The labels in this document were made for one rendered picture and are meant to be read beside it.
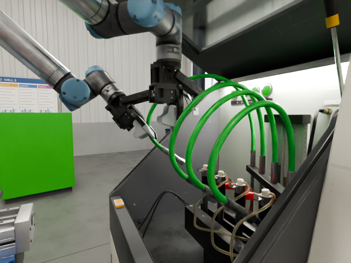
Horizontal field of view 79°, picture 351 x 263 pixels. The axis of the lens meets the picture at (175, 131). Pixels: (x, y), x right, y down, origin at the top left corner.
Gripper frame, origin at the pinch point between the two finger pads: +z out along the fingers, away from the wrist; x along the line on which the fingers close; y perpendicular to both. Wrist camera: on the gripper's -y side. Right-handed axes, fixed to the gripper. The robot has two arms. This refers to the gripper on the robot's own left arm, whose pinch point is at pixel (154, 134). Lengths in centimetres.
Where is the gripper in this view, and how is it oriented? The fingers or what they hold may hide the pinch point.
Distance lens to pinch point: 73.9
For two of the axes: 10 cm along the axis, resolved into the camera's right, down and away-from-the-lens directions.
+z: 6.5, 7.3, -2.2
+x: -1.8, -1.4, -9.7
